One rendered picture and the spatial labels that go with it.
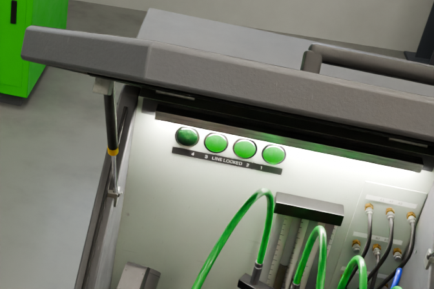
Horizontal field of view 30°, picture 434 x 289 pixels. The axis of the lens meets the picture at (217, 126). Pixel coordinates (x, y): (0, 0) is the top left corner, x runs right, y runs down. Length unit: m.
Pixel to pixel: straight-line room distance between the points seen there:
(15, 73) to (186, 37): 2.44
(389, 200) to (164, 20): 0.63
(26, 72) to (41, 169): 0.55
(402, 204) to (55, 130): 2.64
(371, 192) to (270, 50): 0.38
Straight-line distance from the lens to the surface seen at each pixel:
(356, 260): 1.53
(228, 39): 1.80
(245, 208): 1.42
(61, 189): 3.72
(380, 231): 1.77
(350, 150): 1.62
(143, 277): 1.27
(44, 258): 3.37
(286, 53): 1.79
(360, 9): 5.57
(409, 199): 1.73
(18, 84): 4.17
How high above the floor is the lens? 2.27
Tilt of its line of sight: 32 degrees down
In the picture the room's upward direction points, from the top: 12 degrees clockwise
